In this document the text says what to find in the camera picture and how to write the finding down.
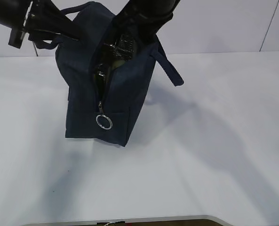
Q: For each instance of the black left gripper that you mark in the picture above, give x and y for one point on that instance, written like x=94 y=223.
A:
x=39 y=18

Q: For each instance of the dark navy lunch bag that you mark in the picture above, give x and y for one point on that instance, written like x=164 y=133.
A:
x=112 y=117

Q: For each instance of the glass container green lid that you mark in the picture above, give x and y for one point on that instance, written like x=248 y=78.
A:
x=102 y=74

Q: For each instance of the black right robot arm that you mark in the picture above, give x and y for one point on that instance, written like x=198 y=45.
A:
x=148 y=16

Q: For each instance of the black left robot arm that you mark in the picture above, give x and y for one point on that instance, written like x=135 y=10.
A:
x=40 y=43

